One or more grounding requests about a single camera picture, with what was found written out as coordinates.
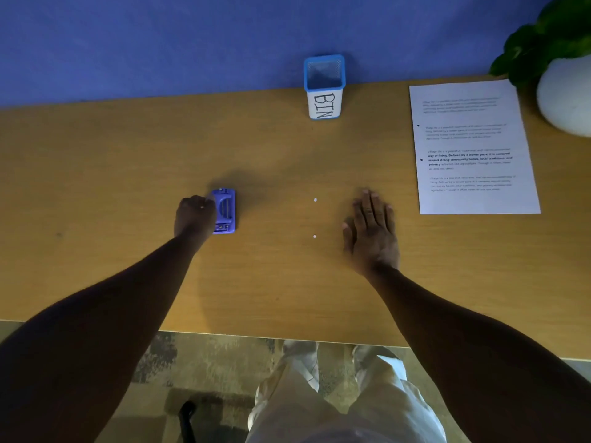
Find black curved chair leg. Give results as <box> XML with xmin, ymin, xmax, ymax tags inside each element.
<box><xmin>179</xmin><ymin>401</ymin><xmax>198</xmax><ymax>443</ymax></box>

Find person's left hand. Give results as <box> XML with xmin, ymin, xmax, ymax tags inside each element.
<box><xmin>173</xmin><ymin>194</ymin><xmax>219</xmax><ymax>250</ymax></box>

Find green leafy plant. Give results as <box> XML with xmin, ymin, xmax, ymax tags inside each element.
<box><xmin>489</xmin><ymin>0</ymin><xmax>591</xmax><ymax>90</ymax></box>

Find round white plant pot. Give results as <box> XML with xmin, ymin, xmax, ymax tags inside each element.
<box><xmin>536</xmin><ymin>55</ymin><xmax>591</xmax><ymax>138</ymax></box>

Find person's left forearm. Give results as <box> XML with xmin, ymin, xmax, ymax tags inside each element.
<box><xmin>0</xmin><ymin>234</ymin><xmax>204</xmax><ymax>443</ymax></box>

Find cream trousers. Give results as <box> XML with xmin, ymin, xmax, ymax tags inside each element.
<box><xmin>245</xmin><ymin>340</ymin><xmax>448</xmax><ymax>443</ymax></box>

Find person's right forearm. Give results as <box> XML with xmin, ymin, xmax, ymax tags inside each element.
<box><xmin>367</xmin><ymin>265</ymin><xmax>591</xmax><ymax>443</ymax></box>

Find white printed paper sheet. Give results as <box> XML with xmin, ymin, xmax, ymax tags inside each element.
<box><xmin>409</xmin><ymin>78</ymin><xmax>542</xmax><ymax>215</ymax></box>

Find purple hole punch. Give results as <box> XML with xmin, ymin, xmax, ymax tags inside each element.
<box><xmin>208</xmin><ymin>188</ymin><xmax>237</xmax><ymax>236</ymax></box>

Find person's right hand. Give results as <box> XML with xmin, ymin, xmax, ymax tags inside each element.
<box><xmin>342</xmin><ymin>188</ymin><xmax>401</xmax><ymax>278</ymax></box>

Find blue and white square bin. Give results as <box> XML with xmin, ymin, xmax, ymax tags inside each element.
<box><xmin>303</xmin><ymin>54</ymin><xmax>347</xmax><ymax>121</ymax></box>

